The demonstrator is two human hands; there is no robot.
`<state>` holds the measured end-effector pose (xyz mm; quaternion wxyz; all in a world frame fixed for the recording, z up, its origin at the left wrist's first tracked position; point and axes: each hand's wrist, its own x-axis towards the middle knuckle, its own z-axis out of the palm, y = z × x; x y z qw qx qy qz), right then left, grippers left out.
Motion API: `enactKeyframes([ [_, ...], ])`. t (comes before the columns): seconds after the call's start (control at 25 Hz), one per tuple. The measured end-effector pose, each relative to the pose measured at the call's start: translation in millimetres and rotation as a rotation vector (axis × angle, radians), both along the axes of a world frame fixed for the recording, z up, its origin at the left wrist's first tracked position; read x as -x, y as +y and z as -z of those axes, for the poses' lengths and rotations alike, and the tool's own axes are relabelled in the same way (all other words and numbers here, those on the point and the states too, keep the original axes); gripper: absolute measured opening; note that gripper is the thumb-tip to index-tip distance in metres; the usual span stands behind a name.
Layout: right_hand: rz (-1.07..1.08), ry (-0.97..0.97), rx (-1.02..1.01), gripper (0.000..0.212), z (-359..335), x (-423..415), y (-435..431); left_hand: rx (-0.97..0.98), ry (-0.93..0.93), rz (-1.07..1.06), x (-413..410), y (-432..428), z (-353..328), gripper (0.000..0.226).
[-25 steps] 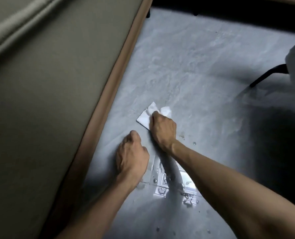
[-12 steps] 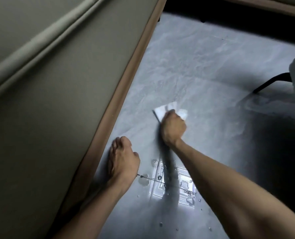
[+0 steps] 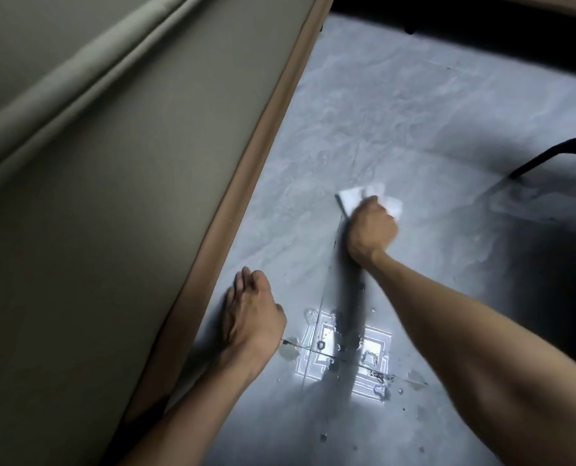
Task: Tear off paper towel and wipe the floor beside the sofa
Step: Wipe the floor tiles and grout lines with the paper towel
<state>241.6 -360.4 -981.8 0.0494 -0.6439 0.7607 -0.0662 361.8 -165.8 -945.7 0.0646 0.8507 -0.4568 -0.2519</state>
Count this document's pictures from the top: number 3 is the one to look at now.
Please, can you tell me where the white tissue sheet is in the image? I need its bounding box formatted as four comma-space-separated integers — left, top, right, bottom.
335, 181, 404, 221

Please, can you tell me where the person's right forearm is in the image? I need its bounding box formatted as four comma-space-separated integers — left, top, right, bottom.
360, 247, 576, 466

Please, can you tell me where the black metal table leg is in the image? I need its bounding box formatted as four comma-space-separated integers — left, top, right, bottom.
509, 136, 576, 180

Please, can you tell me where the person's left hand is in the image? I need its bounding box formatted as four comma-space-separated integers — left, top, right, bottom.
219, 266, 288, 370

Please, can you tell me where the person's left forearm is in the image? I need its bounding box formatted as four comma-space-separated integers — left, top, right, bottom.
118, 351, 267, 466

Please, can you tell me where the beige leather sofa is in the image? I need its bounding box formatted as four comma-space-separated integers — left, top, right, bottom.
0, 0, 576, 466

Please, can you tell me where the person's right hand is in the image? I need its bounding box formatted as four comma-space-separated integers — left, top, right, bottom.
345, 194, 399, 270

